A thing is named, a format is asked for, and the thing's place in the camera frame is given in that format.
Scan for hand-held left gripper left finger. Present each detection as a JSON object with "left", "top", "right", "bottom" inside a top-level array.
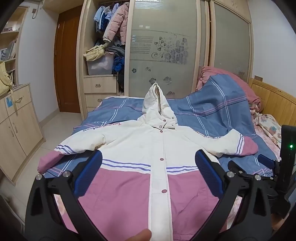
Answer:
[{"left": 24, "top": 149, "right": 109, "bottom": 241}]

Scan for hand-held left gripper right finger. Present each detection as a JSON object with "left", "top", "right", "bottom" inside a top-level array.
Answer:
[{"left": 195, "top": 149, "right": 273, "bottom": 241}]

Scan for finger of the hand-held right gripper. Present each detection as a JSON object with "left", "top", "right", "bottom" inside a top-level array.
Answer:
[
  {"left": 257, "top": 153, "right": 281, "bottom": 178},
  {"left": 227, "top": 159, "right": 249, "bottom": 174}
]

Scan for white and pink hooded jacket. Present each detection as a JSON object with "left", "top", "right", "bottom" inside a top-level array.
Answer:
[{"left": 38, "top": 83, "right": 259, "bottom": 241}]

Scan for grey clothes pile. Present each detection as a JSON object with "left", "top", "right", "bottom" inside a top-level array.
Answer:
[{"left": 104, "top": 39, "right": 126, "bottom": 58}]

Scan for blue hanging clothes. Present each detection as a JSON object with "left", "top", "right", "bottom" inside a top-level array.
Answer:
[{"left": 94, "top": 6, "right": 116, "bottom": 33}]

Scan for person's left hand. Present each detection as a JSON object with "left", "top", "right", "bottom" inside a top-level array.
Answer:
[{"left": 124, "top": 228, "right": 152, "bottom": 241}]

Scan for pink floral bed sheet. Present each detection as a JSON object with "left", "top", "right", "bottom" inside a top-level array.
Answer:
[{"left": 54, "top": 127, "right": 281, "bottom": 223}]

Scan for cream floral pillow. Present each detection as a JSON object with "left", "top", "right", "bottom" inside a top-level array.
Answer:
[{"left": 250, "top": 109, "right": 284, "bottom": 151}]

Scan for wooden headboard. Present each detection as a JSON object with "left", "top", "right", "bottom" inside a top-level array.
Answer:
[{"left": 248, "top": 77, "right": 296, "bottom": 127}]

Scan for blue plaid quilt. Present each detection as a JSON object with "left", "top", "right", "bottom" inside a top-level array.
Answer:
[{"left": 44, "top": 75, "right": 281, "bottom": 183}]

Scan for wardrobe drawer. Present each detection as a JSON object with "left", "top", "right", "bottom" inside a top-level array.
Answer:
[
  {"left": 85, "top": 93, "right": 117, "bottom": 108},
  {"left": 83, "top": 75, "right": 117, "bottom": 93}
]

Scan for pink quilt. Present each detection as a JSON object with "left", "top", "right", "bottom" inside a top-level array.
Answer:
[{"left": 196, "top": 66, "right": 263, "bottom": 112}]

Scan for light wooden cabinet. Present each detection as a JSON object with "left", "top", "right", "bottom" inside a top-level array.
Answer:
[{"left": 0, "top": 83, "right": 44, "bottom": 186}]

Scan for clear plastic storage box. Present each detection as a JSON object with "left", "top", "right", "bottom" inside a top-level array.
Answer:
[{"left": 87, "top": 56, "right": 114, "bottom": 76}]

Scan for blue crumpled cloth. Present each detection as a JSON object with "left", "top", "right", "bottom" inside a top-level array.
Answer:
[{"left": 112, "top": 56, "right": 125, "bottom": 73}]

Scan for brown wooden door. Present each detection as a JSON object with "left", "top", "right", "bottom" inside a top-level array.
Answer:
[{"left": 54, "top": 5, "right": 83, "bottom": 113}]

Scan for yellow crumpled cloth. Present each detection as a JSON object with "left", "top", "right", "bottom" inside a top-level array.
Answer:
[{"left": 83, "top": 42, "right": 109, "bottom": 62}]

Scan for plain sliding glass door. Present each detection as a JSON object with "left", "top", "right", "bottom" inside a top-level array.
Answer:
[{"left": 209, "top": 1, "right": 252, "bottom": 81}]

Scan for yellow bag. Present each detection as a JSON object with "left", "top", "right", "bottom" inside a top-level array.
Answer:
[{"left": 0, "top": 61, "right": 13, "bottom": 96}]

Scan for light wooden wardrobe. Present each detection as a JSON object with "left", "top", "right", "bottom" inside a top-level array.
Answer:
[{"left": 76, "top": 0, "right": 253, "bottom": 116}]

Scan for wooden bookshelf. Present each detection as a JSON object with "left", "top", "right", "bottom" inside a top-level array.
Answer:
[{"left": 0, "top": 6, "right": 29, "bottom": 91}]

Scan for flower print sliding glass door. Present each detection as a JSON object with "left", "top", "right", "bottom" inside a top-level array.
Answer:
[{"left": 125, "top": 0, "right": 204, "bottom": 98}]

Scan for pink puffer jacket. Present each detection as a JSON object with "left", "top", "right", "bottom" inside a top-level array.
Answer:
[{"left": 103, "top": 2, "right": 130, "bottom": 45}]

